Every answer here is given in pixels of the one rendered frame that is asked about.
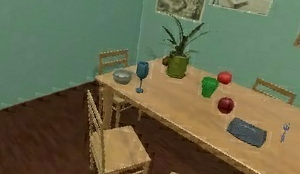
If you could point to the blue wine glass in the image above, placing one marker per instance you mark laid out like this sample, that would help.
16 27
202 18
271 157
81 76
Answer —
142 69

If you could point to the house plant in olive pot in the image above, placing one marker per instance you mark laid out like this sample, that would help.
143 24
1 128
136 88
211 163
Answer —
177 65

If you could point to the dark red apple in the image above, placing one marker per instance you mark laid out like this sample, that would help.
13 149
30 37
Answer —
225 105

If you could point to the small blue fork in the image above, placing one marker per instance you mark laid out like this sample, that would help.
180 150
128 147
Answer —
284 131

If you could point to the light wooden dining table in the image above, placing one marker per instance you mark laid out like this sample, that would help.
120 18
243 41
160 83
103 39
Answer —
187 115

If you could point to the bright red tomato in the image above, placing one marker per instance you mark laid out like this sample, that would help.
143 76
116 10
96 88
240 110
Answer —
224 77

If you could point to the brown round potato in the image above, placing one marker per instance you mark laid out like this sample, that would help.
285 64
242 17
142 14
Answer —
165 61

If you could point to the grey metal bowl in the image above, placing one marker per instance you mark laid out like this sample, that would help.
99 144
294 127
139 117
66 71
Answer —
122 76

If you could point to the green mug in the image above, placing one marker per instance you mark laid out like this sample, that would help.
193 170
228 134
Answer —
209 86

